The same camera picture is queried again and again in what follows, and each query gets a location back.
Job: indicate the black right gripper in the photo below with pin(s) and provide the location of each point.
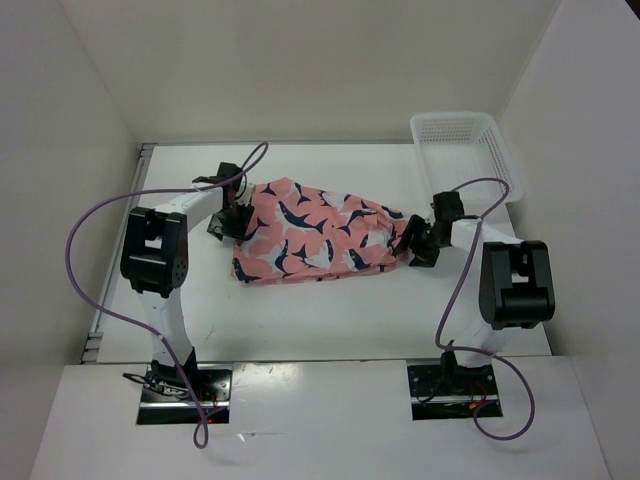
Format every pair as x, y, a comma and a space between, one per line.
424, 257

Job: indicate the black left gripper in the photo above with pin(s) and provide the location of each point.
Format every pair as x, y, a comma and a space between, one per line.
236, 231

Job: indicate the pink shark print shorts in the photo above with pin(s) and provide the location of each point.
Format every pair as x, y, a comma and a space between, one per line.
298, 233

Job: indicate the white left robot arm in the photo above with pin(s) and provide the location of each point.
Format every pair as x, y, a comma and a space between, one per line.
155, 261

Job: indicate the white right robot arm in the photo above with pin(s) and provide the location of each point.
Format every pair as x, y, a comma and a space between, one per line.
515, 289

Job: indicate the white perforated plastic basket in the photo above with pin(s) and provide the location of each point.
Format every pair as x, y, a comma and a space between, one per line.
456, 147

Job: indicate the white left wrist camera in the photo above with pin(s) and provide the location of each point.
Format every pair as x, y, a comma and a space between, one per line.
244, 196

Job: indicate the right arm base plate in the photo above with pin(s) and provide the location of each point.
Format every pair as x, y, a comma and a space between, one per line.
434, 396

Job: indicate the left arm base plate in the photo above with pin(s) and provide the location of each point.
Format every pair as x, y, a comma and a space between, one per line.
164, 404

